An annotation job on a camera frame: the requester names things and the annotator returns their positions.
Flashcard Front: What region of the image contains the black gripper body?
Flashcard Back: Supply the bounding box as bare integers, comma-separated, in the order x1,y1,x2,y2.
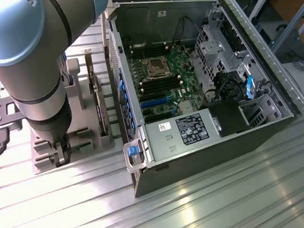
26,99,75,154

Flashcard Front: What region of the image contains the black RAM slot bank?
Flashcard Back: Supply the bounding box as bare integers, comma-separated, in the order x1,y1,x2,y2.
139,74,184,95
128,41,170,59

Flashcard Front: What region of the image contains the grey parts rack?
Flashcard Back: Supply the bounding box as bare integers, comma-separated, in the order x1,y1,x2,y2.
24,48,118,175

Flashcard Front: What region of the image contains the graphics card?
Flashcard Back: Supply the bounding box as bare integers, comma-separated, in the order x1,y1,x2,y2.
84,47,111,138

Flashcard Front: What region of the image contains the blue case latch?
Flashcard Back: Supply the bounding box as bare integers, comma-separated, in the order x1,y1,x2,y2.
126,143,140,157

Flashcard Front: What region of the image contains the blue expansion slot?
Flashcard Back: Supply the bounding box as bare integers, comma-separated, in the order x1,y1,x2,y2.
139,96,168,108

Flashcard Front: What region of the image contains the grey power supply unit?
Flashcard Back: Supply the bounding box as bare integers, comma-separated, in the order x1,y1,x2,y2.
141,107,224,164

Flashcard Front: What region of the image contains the CPU socket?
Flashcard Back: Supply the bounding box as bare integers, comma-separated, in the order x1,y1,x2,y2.
143,56,171,81

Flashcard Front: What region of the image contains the silver chipset heatsink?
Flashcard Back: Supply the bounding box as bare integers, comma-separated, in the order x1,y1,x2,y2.
176,100,194,113

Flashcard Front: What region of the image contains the black open PC case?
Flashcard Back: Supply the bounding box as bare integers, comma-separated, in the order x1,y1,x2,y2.
103,0,304,200

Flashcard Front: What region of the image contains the green motherboard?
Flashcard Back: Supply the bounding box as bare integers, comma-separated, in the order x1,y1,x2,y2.
125,45,213,124

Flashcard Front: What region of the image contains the black plastic shroud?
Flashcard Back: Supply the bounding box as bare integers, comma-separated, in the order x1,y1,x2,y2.
207,99,250,139

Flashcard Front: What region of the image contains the metal disk bay cage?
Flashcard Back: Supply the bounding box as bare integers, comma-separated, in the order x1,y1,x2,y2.
192,22,258,91

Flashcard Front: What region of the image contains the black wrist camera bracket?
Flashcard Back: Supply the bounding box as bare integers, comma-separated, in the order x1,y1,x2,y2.
0,96,27,127

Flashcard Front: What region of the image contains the black camera cable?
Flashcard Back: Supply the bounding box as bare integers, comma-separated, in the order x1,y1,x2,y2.
0,126,13,159

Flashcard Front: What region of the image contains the black wire loop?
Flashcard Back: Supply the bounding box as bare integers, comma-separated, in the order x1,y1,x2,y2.
168,15,202,48

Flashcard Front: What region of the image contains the black wire bundle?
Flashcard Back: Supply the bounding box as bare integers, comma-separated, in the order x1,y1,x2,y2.
203,71,248,104

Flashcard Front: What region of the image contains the blue flat wire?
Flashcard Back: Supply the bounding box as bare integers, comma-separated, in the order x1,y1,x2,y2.
243,74,255,102

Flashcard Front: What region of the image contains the aluminium frame post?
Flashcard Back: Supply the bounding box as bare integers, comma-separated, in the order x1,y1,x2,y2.
268,0,304,54

